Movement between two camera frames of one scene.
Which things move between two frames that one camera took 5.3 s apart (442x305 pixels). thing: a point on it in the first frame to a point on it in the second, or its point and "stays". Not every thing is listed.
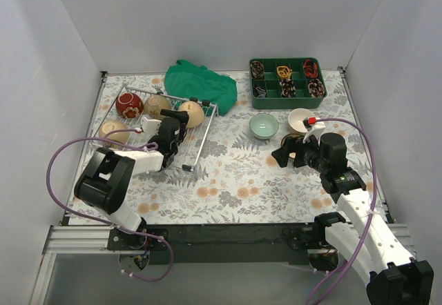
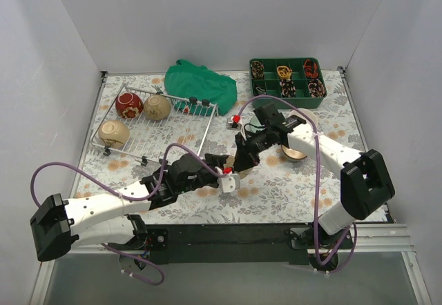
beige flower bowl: x=153 y=105 stays
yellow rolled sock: x=284 y=72 stays
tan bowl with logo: x=196 y=115 to x=227 y=168
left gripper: x=175 y=125 to x=214 y=164
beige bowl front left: x=119 y=136 stays
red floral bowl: x=130 y=105 stays
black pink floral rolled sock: x=288 y=88 stays
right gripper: x=295 y=150 to x=246 y=145
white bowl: x=296 y=116 stays
